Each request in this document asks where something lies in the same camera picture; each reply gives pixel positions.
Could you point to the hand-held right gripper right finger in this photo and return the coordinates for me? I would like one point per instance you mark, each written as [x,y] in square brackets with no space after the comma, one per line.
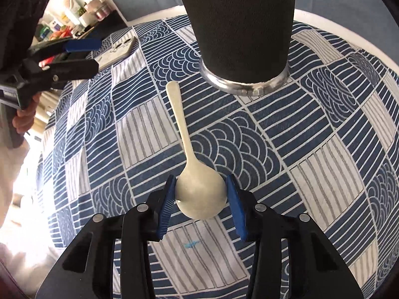
[238,211]

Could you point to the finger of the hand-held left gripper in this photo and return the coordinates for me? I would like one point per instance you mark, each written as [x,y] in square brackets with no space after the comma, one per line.
[81,45]
[74,70]

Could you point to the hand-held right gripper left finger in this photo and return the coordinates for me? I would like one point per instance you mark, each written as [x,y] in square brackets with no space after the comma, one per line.
[166,208]

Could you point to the cream plastic spoon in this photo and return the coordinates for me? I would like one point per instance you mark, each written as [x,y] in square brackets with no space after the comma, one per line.
[199,190]

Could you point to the black utensil holder cup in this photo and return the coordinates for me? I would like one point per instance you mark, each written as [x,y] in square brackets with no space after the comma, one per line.
[243,31]

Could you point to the person's left hand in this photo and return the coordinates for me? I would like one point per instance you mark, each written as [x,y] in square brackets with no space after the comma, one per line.
[26,118]

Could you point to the row of jars and bottles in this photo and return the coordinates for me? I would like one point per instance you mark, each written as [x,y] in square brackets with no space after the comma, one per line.
[90,12]

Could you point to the black side cabinet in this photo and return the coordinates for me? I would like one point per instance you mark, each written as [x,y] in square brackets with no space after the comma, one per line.
[115,20]

